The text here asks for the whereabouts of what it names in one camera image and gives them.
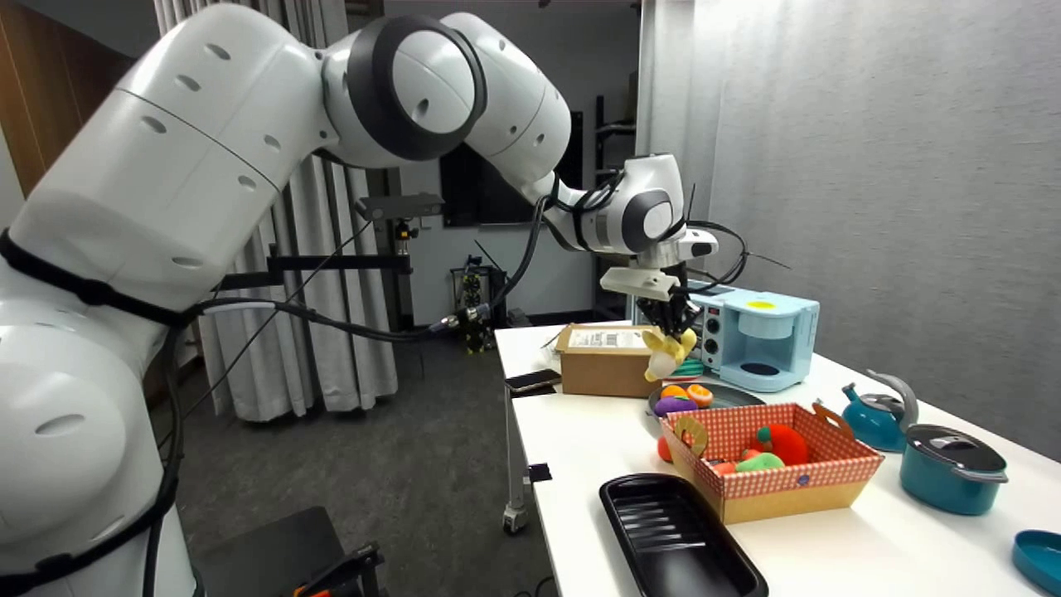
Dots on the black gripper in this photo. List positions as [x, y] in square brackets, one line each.
[670, 308]

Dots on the yellow banana plush toy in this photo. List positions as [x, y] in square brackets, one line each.
[666, 358]

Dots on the green pear plush toy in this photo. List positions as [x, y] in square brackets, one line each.
[762, 463]

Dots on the orange checkered cardboard box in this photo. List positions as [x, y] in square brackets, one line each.
[796, 491]

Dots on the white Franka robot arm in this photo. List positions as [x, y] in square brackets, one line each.
[166, 167]

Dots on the whole orange plush fruit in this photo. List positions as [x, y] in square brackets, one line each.
[670, 388]

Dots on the half orange plush toy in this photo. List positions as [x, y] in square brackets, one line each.
[702, 394]

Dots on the cardboard box with label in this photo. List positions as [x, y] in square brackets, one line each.
[602, 366]

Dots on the grey oval plate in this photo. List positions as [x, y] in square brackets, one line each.
[738, 396]

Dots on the small red-orange plush fruit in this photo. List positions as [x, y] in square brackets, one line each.
[666, 450]

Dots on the red strawberry plush toy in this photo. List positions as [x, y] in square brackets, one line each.
[788, 442]

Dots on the blue toy coffee machine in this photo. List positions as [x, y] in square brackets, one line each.
[764, 344]

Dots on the black equipment rack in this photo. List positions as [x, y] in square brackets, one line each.
[479, 294]

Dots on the black ribbed tray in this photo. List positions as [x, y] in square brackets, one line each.
[673, 543]

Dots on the white table leg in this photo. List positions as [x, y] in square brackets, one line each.
[514, 467]

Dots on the teal toy kettle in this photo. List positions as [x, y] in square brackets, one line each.
[875, 419]

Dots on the grey curtain backdrop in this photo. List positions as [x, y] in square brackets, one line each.
[883, 167]

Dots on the teal toy pot with lid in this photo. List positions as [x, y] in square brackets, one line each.
[945, 481]

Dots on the white curtain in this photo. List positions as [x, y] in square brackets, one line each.
[332, 358]

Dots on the orange black bar clamp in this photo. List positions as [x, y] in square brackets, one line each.
[343, 568]

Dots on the teal toy pan lid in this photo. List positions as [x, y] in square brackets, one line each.
[1041, 558]

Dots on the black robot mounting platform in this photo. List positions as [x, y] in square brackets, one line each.
[268, 553]

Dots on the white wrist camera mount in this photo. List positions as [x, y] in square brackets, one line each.
[640, 284]

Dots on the black table bracket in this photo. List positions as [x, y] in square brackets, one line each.
[531, 383]
[539, 473]

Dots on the grey camera on black stand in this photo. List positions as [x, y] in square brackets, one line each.
[400, 207]

